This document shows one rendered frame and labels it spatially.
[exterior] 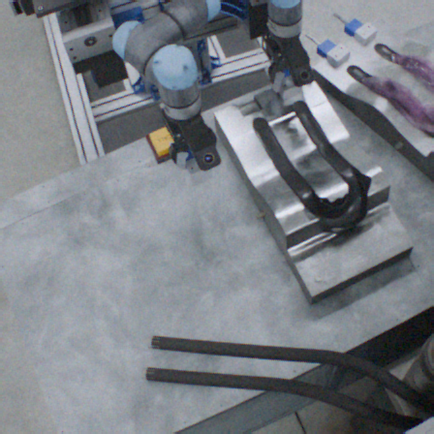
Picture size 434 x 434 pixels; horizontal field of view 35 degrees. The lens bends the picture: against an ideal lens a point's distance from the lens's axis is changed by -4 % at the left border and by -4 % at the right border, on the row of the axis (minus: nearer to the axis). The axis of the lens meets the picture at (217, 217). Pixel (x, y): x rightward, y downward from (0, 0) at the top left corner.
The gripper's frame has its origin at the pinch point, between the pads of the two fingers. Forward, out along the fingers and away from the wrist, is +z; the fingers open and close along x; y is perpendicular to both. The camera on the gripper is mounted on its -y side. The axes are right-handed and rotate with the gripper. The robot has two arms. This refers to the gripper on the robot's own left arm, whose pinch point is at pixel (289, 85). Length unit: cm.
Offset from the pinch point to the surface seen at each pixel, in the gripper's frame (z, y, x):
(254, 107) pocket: 4.0, 0.8, 9.1
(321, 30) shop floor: 90, 77, -57
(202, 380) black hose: 6, -54, 48
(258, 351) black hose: 2, -54, 35
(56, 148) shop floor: 90, 73, 62
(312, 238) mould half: 3.9, -36.1, 13.1
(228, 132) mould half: 1.4, -4.4, 18.4
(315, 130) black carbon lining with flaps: 2.4, -12.5, -0.3
